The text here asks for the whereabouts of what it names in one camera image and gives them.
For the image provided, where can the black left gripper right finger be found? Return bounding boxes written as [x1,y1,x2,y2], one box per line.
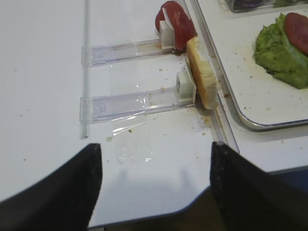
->
[210,142,308,231]

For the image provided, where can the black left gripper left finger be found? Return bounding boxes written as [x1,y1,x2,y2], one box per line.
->
[0,143,102,231]

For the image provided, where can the white bread slice upright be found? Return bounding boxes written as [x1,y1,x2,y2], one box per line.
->
[186,36,218,110]

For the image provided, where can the white pusher block bread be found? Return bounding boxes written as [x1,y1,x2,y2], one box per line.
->
[175,57,197,103]

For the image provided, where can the green lettuce leaf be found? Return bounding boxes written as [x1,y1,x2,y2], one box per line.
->
[254,13,308,89]

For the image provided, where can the red tomato slices stack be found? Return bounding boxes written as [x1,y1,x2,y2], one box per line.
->
[155,0,197,51]

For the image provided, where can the red tomato slice on lettuce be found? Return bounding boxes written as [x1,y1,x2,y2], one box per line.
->
[284,13,308,55]

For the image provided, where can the white pusher block tomato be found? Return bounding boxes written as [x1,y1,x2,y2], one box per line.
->
[159,8,176,50]

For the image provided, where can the green lettuce in container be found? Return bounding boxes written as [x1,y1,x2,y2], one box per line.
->
[273,0,298,7]

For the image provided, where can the thin clear acrylic strip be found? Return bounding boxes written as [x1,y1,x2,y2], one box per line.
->
[80,0,90,139]

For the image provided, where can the clear adhesive tape patch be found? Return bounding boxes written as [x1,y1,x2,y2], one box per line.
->
[109,64,153,165]

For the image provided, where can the clear acrylic track near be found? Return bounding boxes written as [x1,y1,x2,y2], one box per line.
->
[80,87,196,124]

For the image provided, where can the clear acrylic track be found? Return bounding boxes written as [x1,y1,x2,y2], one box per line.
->
[80,87,196,124]
[81,39,180,67]

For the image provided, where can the metal baking tray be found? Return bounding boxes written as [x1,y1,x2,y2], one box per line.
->
[197,0,308,130]

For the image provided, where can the clear acrylic track far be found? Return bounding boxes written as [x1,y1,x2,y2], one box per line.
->
[81,39,180,67]

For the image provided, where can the clear plastic container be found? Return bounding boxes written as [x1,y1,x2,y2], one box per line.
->
[218,0,308,13]

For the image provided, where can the purple cabbage leaves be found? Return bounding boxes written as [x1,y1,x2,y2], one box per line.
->
[234,0,263,8]

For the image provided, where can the clear acrylic front rail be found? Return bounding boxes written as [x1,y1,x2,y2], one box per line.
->
[178,0,239,152]

